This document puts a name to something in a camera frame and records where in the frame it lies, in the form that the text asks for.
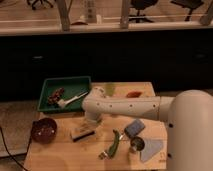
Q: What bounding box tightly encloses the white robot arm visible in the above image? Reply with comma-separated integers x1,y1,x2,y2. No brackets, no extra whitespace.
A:
82,87,213,171

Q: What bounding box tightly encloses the green plastic tray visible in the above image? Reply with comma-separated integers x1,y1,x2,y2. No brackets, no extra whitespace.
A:
38,76,91,114

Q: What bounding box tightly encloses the blue sponge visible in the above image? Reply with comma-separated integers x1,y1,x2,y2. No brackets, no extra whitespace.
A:
124,119,145,138

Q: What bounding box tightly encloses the dark red bowl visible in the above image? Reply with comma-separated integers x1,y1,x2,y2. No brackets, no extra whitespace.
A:
31,118,57,144

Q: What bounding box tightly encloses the small metal cup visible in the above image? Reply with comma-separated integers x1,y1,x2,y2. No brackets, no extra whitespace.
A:
130,136,145,153

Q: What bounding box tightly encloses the blue grey cloth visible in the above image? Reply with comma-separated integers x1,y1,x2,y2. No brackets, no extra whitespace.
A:
140,139,163,162

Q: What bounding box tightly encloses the black office chair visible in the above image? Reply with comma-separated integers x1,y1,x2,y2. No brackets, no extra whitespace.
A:
129,0,158,23

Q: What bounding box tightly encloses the green handled peeler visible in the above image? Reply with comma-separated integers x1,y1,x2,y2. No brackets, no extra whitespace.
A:
99,130,120,160

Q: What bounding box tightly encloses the black cable left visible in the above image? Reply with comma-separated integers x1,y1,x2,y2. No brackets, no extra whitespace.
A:
0,125,33,171

